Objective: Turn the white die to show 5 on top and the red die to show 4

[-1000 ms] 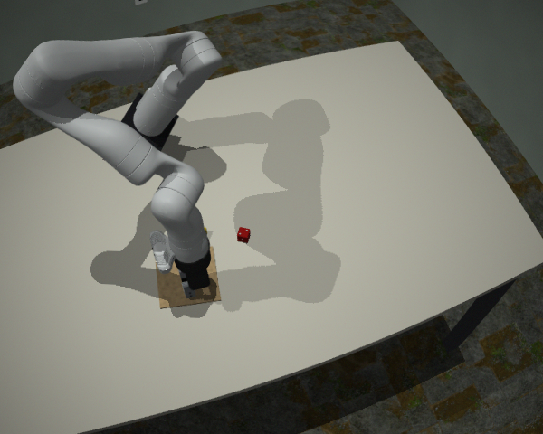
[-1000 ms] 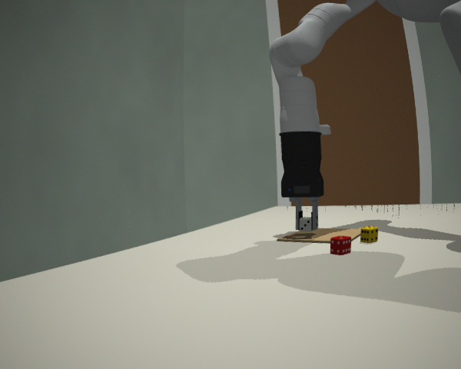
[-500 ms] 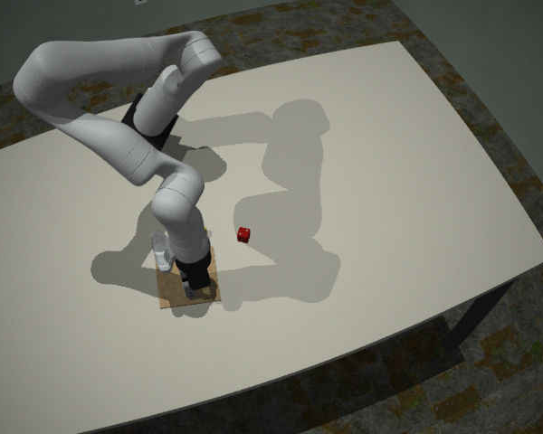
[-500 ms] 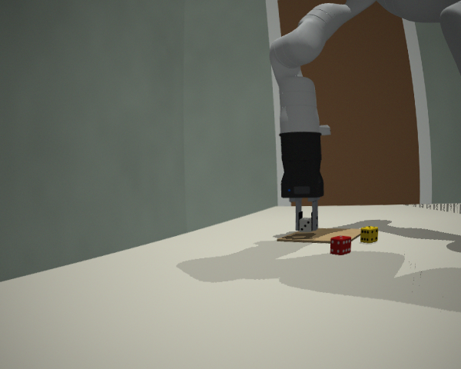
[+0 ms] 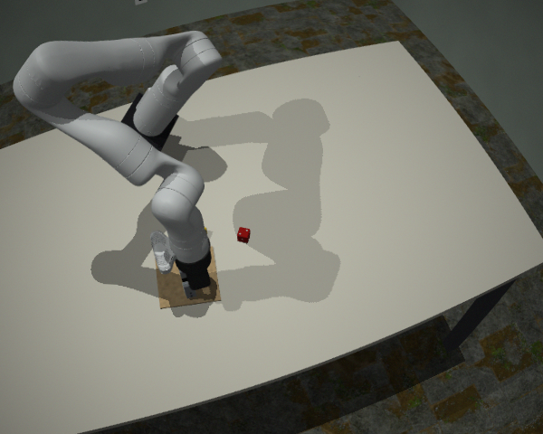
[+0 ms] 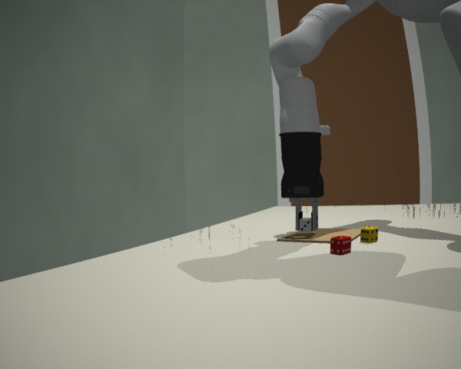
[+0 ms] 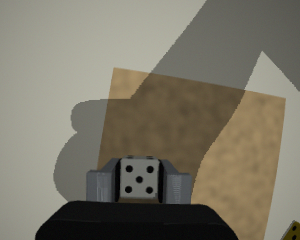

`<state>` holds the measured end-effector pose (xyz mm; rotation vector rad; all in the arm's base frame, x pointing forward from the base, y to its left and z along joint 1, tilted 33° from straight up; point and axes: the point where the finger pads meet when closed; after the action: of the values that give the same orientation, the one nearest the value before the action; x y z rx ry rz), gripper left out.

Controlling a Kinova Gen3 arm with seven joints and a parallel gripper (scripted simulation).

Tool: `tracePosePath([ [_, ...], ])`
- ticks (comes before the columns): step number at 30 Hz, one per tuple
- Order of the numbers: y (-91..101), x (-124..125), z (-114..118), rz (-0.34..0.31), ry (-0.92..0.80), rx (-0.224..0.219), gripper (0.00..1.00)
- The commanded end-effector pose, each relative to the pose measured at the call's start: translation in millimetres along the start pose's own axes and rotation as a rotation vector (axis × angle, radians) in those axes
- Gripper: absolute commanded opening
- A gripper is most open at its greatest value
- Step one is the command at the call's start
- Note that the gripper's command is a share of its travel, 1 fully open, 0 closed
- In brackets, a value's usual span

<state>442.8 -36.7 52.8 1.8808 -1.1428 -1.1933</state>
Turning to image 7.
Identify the tan mat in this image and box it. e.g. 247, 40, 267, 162
97, 67, 286, 240

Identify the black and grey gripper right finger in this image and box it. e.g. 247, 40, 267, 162
158, 159, 192, 204

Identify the white die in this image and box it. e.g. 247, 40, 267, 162
120, 156, 160, 199

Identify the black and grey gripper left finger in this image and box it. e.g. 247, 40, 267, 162
86, 158, 122, 202

